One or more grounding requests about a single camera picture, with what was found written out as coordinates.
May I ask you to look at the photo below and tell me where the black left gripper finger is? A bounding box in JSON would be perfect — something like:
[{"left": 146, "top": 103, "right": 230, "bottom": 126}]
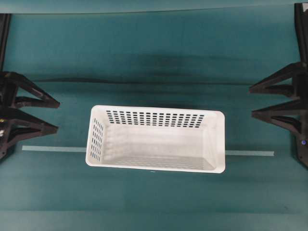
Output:
[
  {"left": 0, "top": 107, "right": 58, "bottom": 144},
  {"left": 0, "top": 72, "right": 60, "bottom": 109}
]

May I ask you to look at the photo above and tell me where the white perforated plastic basket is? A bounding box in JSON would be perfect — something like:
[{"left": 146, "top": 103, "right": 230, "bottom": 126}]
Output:
[{"left": 85, "top": 105, "right": 226, "bottom": 173}]

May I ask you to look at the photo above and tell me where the black frame post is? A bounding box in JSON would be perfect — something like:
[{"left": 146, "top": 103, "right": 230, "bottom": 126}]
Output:
[
  {"left": 294, "top": 2, "right": 308, "bottom": 63},
  {"left": 0, "top": 13, "right": 12, "bottom": 71}
]

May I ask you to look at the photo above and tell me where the black left frame post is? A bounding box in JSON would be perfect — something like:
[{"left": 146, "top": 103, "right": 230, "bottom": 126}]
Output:
[{"left": 0, "top": 13, "right": 12, "bottom": 71}]

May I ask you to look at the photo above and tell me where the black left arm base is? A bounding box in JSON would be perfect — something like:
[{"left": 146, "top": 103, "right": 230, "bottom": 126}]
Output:
[{"left": 0, "top": 142, "right": 15, "bottom": 163}]

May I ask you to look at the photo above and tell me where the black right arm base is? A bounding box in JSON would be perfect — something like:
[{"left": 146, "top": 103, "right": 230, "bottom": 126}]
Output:
[{"left": 295, "top": 133, "right": 308, "bottom": 168}]

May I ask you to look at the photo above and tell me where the black right frame post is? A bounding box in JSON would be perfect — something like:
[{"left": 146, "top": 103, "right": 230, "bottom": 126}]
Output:
[{"left": 294, "top": 2, "right": 308, "bottom": 63}]

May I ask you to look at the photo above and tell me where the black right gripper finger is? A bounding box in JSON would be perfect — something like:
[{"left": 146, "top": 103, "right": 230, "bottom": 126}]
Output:
[
  {"left": 249, "top": 62, "right": 308, "bottom": 99},
  {"left": 252, "top": 99, "right": 308, "bottom": 139}
]

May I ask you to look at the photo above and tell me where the pale tape strip on table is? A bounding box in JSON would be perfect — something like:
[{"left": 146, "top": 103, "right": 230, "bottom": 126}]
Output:
[{"left": 22, "top": 145, "right": 274, "bottom": 156}]

